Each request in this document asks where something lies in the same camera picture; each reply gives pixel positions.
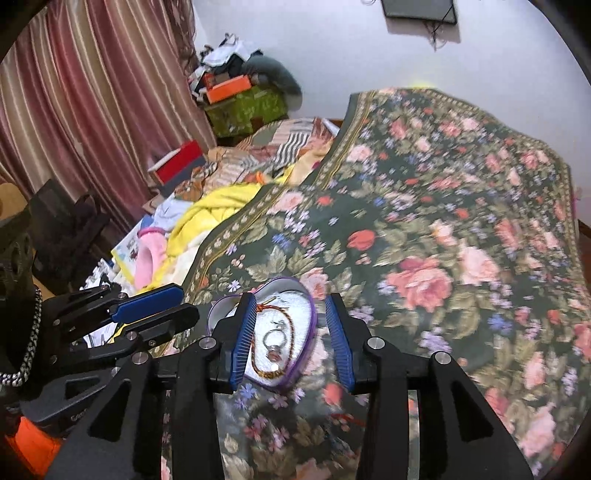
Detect red braided rope bracelet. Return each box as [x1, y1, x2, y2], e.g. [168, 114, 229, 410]
[248, 297, 297, 381]

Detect purple heart-shaped jewelry box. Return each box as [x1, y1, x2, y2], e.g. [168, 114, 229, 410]
[229, 277, 318, 392]

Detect pink soft item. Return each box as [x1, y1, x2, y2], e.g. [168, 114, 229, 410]
[133, 227, 167, 290]

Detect yellow cloth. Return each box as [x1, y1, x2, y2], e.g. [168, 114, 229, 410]
[142, 164, 296, 291]

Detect orange sleeve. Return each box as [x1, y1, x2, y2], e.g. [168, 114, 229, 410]
[4, 417, 63, 479]

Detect red and white box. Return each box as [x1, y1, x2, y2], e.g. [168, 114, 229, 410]
[147, 140, 202, 184]

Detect floral bedspread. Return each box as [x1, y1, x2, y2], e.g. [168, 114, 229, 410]
[185, 88, 590, 479]

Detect patchwork striped quilt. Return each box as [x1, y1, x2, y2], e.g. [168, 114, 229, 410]
[204, 117, 339, 190]

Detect green patterned covered box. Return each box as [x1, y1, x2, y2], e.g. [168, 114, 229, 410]
[204, 86, 287, 138]

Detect orange box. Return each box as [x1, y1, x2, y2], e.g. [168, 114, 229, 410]
[206, 75, 252, 104]

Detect striped pink curtain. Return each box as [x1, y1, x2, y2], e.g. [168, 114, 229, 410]
[1, 1, 215, 231]

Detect grey garment on pile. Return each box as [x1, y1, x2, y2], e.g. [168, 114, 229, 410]
[240, 55, 303, 99]

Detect black white braided strap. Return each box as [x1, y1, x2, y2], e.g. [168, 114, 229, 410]
[0, 285, 44, 387]

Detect silver ring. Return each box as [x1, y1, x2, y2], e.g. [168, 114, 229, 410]
[261, 318, 289, 363]

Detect black wall monitor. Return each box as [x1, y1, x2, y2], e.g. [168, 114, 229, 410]
[381, 0, 458, 25]

